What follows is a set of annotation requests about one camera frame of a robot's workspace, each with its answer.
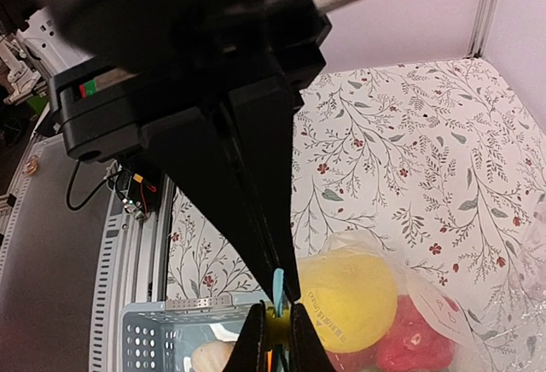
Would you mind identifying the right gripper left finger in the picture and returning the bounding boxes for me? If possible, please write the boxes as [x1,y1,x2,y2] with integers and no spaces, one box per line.
[225,301,267,372]

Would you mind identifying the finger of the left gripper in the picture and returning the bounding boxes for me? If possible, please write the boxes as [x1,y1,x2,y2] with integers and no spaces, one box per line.
[139,108,274,298]
[229,85,300,302]

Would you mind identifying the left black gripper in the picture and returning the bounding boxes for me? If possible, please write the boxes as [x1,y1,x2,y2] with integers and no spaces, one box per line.
[25,0,453,164]

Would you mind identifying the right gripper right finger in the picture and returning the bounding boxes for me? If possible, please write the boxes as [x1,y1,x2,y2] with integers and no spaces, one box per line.
[289,304,335,372]

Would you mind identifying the yellow lemon front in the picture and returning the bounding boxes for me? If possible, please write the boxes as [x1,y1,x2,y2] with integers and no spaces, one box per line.
[298,248,398,353]

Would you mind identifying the blue zipper clear bag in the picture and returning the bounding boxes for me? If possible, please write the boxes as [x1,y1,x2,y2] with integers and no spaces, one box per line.
[297,231,545,371]

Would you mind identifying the red bell pepper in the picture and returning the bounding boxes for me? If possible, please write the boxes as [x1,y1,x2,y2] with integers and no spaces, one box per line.
[327,295,456,371]

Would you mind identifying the green bok choy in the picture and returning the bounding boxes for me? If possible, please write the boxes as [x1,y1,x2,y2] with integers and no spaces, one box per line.
[191,340,235,372]

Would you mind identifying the light blue plastic basket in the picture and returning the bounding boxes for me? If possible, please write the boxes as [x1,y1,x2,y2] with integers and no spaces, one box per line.
[116,293,266,371]

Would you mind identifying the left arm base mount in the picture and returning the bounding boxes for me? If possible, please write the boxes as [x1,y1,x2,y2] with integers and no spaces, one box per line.
[65,160,159,222]

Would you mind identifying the front aluminium rail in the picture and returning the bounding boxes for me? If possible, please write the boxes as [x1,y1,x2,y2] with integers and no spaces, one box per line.
[89,177,174,371]

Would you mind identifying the left aluminium frame post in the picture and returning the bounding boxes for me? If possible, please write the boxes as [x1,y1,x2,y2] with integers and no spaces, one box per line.
[467,0,498,58]

